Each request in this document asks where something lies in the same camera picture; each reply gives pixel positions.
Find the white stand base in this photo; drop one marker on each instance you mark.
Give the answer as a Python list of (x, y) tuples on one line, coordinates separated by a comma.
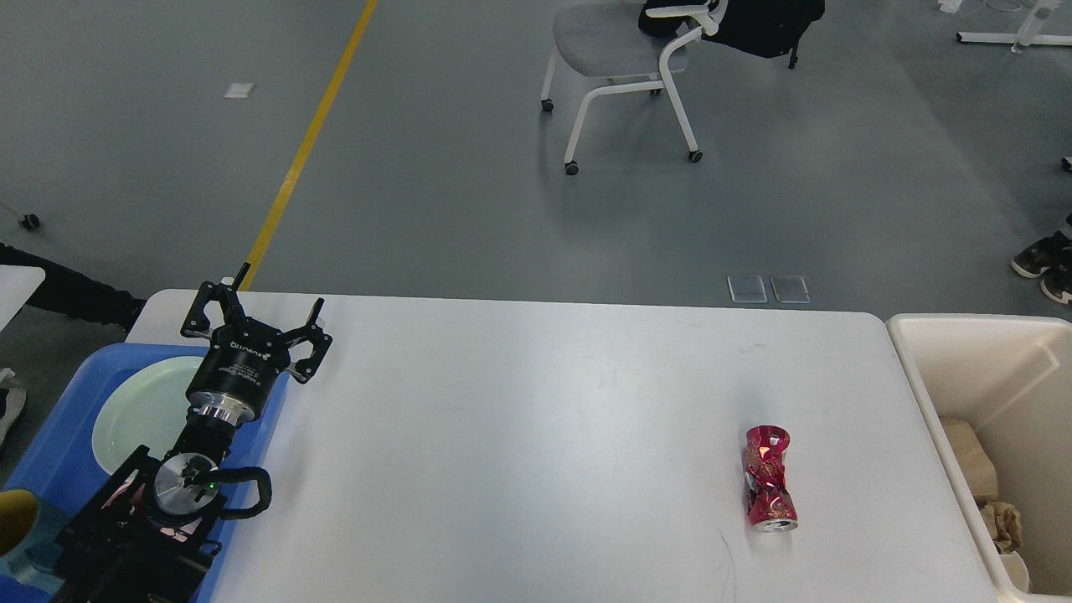
[(1029, 33)]

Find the person dark clothing left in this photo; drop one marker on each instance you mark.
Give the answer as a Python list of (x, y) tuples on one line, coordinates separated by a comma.
[(75, 295)]

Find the beige plastic bin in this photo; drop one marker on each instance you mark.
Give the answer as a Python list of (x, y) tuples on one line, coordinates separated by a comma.
[(1009, 377)]

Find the white paper cup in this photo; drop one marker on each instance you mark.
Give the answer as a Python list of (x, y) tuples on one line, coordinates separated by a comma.
[(1016, 570)]

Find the white grey office chair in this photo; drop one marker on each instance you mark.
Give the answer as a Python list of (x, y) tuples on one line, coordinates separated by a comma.
[(603, 41)]

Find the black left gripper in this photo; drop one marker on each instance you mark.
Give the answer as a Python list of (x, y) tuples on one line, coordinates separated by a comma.
[(239, 373)]

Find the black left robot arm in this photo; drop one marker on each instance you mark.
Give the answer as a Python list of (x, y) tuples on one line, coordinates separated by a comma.
[(145, 535)]

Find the red small packet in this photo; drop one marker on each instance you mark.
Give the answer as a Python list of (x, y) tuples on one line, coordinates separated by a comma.
[(768, 504)]

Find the napkin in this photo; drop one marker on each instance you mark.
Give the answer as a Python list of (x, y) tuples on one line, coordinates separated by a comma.
[(1004, 526)]

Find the black backpack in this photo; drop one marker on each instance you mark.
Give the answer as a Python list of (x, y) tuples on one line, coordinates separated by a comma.
[(767, 29)]

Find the light green plate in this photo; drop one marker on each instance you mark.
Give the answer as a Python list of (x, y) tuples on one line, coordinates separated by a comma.
[(148, 408)]

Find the teal mug yellow inside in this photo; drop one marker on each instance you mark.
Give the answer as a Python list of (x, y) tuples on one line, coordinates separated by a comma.
[(30, 526)]

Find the person black sneakers right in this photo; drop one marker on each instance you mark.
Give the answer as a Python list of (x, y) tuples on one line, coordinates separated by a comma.
[(1050, 260)]

